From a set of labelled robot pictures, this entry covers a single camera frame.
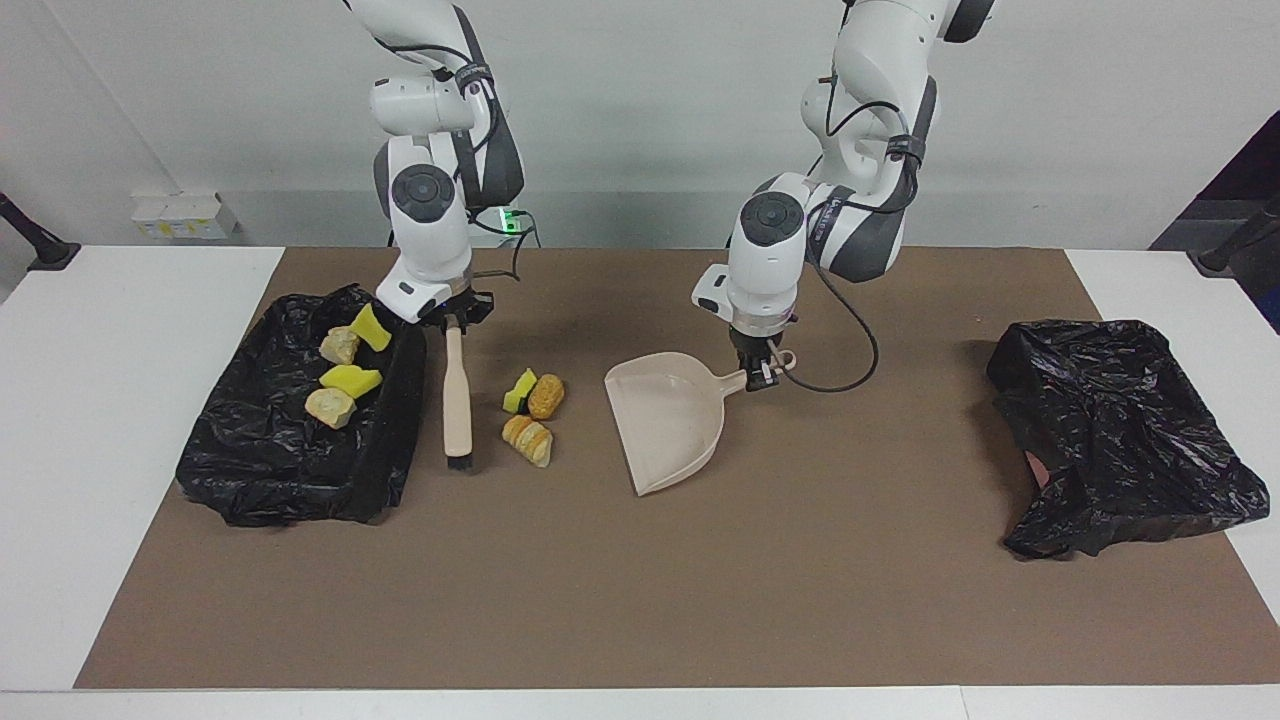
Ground notched yellow sponge piece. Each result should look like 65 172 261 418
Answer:
348 303 394 353

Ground beige hand brush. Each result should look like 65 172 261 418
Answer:
443 315 476 474

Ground beige plastic dustpan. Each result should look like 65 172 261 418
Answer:
604 348 798 498

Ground brown cork-like piece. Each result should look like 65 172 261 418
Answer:
527 373 566 421

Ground rounded yellow sponge piece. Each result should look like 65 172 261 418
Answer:
318 365 384 399

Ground cream and orange croissant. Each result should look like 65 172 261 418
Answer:
501 414 554 469

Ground golden striped croissant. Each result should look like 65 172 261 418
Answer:
305 387 359 431

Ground right black trash bag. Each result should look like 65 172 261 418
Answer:
176 285 431 528

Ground crumpled black trash bag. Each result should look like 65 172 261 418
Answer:
987 319 1271 559

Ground large brown table mat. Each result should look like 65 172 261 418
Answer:
73 246 1280 691

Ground black clamp stand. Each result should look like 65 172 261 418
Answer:
1188 195 1280 279
0 192 81 273

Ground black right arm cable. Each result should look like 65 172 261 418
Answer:
385 40 542 286

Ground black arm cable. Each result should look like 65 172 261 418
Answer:
385 40 542 286
795 95 926 394

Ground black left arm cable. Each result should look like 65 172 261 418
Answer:
795 95 926 394

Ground white wall socket boxes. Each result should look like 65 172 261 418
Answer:
130 190 241 241

